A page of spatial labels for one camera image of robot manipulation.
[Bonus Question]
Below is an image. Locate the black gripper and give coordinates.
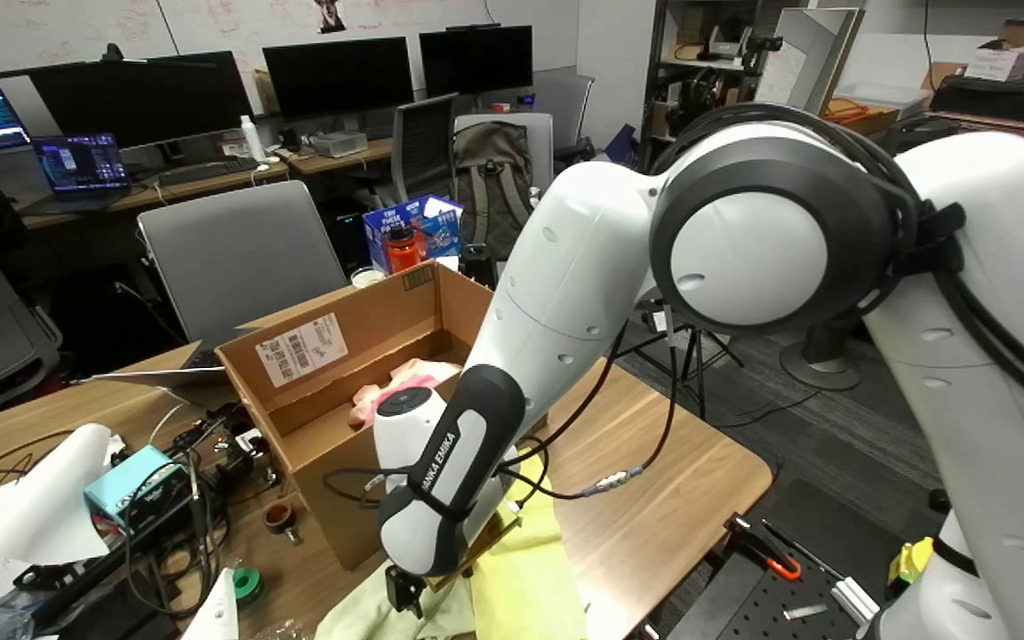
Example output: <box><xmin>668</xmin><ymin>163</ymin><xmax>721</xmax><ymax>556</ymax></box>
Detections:
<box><xmin>381</xmin><ymin>565</ymin><xmax>433</xmax><ymax>618</ymax></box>

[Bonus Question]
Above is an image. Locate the pale green towel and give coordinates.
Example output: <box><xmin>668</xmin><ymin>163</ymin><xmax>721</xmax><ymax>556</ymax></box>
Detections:
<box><xmin>312</xmin><ymin>565</ymin><xmax>478</xmax><ymax>640</ymax></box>

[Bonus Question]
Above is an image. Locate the brown cardboard box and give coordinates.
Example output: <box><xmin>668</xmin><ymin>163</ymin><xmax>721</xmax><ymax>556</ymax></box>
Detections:
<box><xmin>214</xmin><ymin>259</ymin><xmax>498</xmax><ymax>573</ymax></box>

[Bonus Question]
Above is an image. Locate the small white cardboard box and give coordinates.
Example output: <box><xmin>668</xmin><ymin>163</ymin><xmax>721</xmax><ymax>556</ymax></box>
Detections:
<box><xmin>965</xmin><ymin>40</ymin><xmax>1024</xmax><ymax>85</ymax></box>

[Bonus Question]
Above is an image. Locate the yellow cloth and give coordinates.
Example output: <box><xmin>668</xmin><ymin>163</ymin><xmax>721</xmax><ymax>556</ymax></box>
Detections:
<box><xmin>468</xmin><ymin>455</ymin><xmax>594</xmax><ymax>640</ymax></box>

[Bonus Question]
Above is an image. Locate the small brown round object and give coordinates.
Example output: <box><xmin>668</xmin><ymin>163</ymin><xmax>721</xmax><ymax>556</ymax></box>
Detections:
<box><xmin>261</xmin><ymin>499</ymin><xmax>300</xmax><ymax>544</ymax></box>

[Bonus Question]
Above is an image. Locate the green tape roll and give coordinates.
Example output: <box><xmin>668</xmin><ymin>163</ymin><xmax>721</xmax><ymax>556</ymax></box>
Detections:
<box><xmin>227</xmin><ymin>565</ymin><xmax>265</xmax><ymax>603</ymax></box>

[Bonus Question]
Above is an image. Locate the cream item with printed label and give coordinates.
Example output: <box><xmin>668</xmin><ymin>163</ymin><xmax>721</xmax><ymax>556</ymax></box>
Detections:
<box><xmin>345</xmin><ymin>385</ymin><xmax>396</xmax><ymax>439</ymax></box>

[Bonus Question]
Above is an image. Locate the white paper sheet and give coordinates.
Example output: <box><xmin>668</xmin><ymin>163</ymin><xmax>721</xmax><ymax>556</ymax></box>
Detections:
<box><xmin>176</xmin><ymin>565</ymin><xmax>241</xmax><ymax>640</ymax></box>

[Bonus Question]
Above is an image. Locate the teal electronic device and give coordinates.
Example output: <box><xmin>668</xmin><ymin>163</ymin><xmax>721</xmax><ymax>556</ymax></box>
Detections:
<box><xmin>82</xmin><ymin>443</ymin><xmax>191</xmax><ymax>528</ymax></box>

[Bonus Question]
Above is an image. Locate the orange bottle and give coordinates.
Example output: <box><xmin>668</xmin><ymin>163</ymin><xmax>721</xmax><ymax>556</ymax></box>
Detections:
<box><xmin>381</xmin><ymin>224</ymin><xmax>426</xmax><ymax>276</ymax></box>

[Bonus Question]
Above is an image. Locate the black tripod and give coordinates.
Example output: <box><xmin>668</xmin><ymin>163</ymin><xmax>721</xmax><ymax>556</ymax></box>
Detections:
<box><xmin>633</xmin><ymin>317</ymin><xmax>754</xmax><ymax>419</ymax></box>

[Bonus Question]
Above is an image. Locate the blue printed package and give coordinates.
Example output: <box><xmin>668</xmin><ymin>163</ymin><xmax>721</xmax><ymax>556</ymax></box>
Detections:
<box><xmin>362</xmin><ymin>191</ymin><xmax>468</xmax><ymax>276</ymax></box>

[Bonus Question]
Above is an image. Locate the grey fabric office chair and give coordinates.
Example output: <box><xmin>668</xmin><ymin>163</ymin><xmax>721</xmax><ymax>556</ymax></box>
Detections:
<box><xmin>135</xmin><ymin>179</ymin><xmax>349</xmax><ymax>360</ymax></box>

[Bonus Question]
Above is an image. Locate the grey olive backpack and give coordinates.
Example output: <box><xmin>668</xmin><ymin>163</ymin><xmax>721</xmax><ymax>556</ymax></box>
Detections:
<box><xmin>451</xmin><ymin>122</ymin><xmax>541</xmax><ymax>263</ymax></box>

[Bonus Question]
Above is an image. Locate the dark grey flat panel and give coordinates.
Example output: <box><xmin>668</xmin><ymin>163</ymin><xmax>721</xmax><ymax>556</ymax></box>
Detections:
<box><xmin>389</xmin><ymin>88</ymin><xmax>463</xmax><ymax>203</ymax></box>

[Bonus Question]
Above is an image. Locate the long wooden desk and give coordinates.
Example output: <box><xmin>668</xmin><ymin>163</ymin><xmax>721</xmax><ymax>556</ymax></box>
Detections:
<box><xmin>7</xmin><ymin>136</ymin><xmax>401</xmax><ymax>235</ymax></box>

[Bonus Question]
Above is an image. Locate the grey cylindrical stand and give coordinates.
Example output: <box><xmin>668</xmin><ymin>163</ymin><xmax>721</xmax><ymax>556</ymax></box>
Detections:
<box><xmin>776</xmin><ymin>323</ymin><xmax>869</xmax><ymax>394</ymax></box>

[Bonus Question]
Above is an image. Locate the yellow green tape tag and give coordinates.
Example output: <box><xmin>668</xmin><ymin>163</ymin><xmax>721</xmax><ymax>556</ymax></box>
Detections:
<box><xmin>888</xmin><ymin>535</ymin><xmax>937</xmax><ymax>588</ymax></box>

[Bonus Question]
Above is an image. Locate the black computer monitor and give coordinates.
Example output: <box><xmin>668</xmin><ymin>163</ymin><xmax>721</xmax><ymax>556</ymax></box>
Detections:
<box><xmin>415</xmin><ymin>21</ymin><xmax>536</xmax><ymax>100</ymax></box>
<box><xmin>259</xmin><ymin>32</ymin><xmax>419</xmax><ymax>122</ymax></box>
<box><xmin>28</xmin><ymin>45</ymin><xmax>254</xmax><ymax>152</ymax></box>

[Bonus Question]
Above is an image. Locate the open laptop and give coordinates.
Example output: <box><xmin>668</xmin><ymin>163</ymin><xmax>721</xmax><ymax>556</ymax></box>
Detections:
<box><xmin>30</xmin><ymin>132</ymin><xmax>135</xmax><ymax>218</ymax></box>

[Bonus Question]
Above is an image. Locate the black shelving rack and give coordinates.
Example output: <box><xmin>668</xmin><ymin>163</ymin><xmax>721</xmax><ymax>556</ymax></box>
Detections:
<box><xmin>645</xmin><ymin>0</ymin><xmax>776</xmax><ymax>136</ymax></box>

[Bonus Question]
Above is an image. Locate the white leaning panel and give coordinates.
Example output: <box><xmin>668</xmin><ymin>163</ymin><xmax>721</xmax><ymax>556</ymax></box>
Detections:
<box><xmin>754</xmin><ymin>3</ymin><xmax>869</xmax><ymax>116</ymax></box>

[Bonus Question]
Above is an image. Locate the black printer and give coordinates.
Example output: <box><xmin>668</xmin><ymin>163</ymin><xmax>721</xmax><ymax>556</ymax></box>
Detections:
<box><xmin>932</xmin><ymin>70</ymin><xmax>1024</xmax><ymax>127</ymax></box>

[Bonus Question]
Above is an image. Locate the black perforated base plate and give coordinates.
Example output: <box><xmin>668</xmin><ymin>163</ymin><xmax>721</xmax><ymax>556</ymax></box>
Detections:
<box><xmin>664</xmin><ymin>547</ymin><xmax>888</xmax><ymax>640</ymax></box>

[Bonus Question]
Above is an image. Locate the orange handled tool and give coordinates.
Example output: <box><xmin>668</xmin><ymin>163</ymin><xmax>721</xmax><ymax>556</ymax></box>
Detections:
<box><xmin>721</xmin><ymin>512</ymin><xmax>808</xmax><ymax>588</ymax></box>

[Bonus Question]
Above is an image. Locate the silver metal bracket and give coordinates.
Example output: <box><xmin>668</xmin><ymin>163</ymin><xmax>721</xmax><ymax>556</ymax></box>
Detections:
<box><xmin>827</xmin><ymin>575</ymin><xmax>882</xmax><ymax>626</ymax></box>

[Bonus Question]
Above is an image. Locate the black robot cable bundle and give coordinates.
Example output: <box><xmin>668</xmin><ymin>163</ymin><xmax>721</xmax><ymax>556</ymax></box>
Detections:
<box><xmin>651</xmin><ymin>100</ymin><xmax>1024</xmax><ymax>434</ymax></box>

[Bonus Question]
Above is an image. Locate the wall whiteboard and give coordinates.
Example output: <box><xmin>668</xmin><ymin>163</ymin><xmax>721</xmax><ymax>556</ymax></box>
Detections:
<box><xmin>0</xmin><ymin>0</ymin><xmax>577</xmax><ymax>70</ymax></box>

